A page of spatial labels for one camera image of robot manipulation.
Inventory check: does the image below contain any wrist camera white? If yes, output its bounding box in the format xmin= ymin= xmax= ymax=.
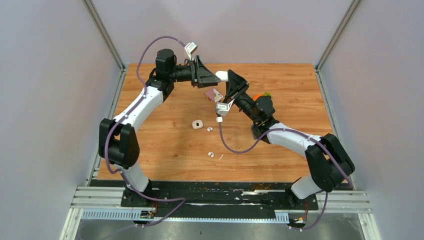
xmin=215 ymin=99 xmax=234 ymax=117
xmin=184 ymin=41 xmax=198 ymax=61

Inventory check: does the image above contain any left aluminium corner post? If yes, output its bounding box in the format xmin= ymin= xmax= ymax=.
xmin=82 ymin=0 xmax=126 ymax=72

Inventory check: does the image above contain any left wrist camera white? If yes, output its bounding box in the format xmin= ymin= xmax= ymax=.
xmin=184 ymin=41 xmax=198 ymax=61

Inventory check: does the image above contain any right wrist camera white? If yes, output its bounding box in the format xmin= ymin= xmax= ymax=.
xmin=215 ymin=99 xmax=234 ymax=117

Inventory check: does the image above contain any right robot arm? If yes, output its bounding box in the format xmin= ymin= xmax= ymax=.
xmin=215 ymin=70 xmax=356 ymax=209

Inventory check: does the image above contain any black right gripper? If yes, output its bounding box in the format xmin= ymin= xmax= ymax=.
xmin=222 ymin=70 xmax=259 ymax=124

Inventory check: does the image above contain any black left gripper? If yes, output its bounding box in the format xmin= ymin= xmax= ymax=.
xmin=169 ymin=55 xmax=221 ymax=89

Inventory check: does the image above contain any right aluminium corner post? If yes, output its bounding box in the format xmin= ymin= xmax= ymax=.
xmin=315 ymin=0 xmax=362 ymax=73

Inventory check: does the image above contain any white earbud charging case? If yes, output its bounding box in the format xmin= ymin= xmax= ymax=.
xmin=191 ymin=119 xmax=204 ymax=130

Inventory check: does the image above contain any playing card box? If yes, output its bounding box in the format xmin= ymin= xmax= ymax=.
xmin=204 ymin=87 xmax=224 ymax=104

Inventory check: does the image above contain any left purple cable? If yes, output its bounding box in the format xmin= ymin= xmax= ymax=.
xmin=103 ymin=35 xmax=187 ymax=228

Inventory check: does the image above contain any blue building block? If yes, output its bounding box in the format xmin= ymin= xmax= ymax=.
xmin=250 ymin=127 xmax=257 ymax=140

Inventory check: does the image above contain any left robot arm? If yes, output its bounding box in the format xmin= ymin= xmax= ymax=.
xmin=98 ymin=48 xmax=221 ymax=207

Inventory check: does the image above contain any orange ring toy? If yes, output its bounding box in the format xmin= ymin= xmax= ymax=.
xmin=252 ymin=94 xmax=264 ymax=101

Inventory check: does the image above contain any aluminium corner post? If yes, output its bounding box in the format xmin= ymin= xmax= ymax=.
xmin=82 ymin=0 xmax=126 ymax=72
xmin=315 ymin=0 xmax=362 ymax=73

